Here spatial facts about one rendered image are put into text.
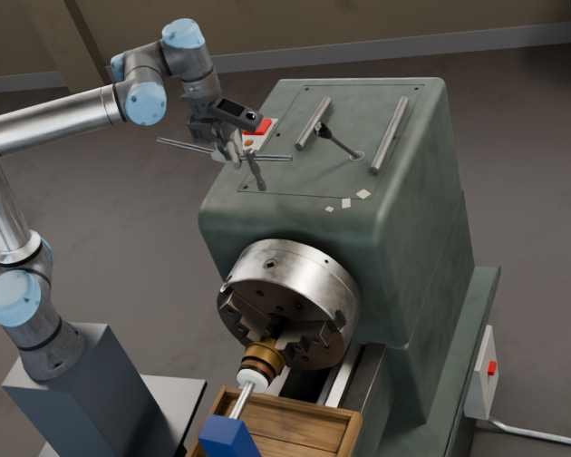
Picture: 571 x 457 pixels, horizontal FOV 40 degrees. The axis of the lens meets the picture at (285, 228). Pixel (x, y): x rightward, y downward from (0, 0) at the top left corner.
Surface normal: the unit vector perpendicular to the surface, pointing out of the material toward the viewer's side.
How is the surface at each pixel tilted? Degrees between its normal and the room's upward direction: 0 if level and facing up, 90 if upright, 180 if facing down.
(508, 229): 0
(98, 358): 90
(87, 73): 90
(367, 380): 0
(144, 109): 90
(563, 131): 0
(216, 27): 90
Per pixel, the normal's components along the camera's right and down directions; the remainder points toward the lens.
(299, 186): -0.26, -0.72
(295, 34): -0.27, 0.69
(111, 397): 0.93, 0.00
